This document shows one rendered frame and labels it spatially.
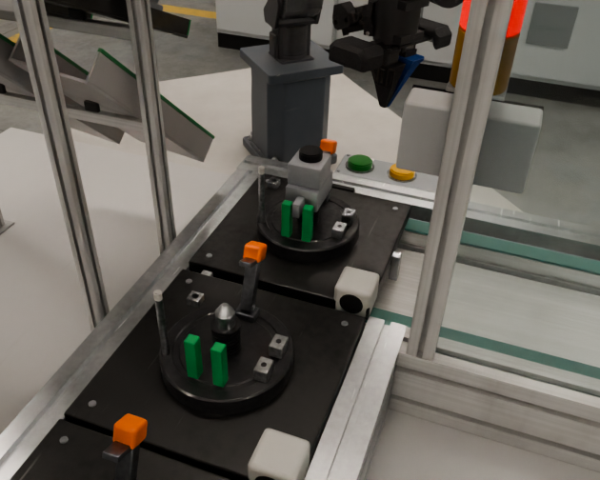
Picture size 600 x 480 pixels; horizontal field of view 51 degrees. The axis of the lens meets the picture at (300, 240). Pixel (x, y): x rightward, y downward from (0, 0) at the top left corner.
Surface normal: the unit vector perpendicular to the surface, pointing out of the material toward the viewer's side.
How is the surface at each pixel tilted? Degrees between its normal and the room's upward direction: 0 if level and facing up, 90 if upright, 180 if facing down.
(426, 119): 90
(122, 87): 90
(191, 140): 90
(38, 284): 0
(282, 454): 0
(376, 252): 0
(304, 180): 90
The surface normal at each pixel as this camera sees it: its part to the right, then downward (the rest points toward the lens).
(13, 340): 0.03, -0.80
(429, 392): -0.34, 0.55
